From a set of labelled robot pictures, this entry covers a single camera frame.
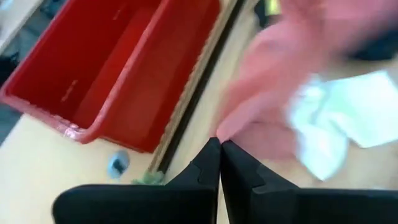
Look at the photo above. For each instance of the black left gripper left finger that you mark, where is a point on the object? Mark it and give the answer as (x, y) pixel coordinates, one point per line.
(140, 205)

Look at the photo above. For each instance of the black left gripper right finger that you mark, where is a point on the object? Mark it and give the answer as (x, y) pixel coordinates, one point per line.
(311, 208)

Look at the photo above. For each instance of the white garment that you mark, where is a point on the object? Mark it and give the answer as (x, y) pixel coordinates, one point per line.
(342, 118)

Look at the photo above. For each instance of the pink cloth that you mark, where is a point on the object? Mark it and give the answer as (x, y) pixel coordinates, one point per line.
(280, 62)

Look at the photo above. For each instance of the red plastic laundry basket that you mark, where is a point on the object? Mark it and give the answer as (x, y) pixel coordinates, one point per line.
(109, 62)

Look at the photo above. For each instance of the green succulent plant in pot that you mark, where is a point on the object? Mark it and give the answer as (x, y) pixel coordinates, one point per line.
(150, 179)

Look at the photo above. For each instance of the small grey round object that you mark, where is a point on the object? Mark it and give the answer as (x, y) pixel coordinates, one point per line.
(118, 163)

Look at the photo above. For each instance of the black aluminium table frame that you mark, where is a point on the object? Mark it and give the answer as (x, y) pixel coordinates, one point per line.
(199, 93)

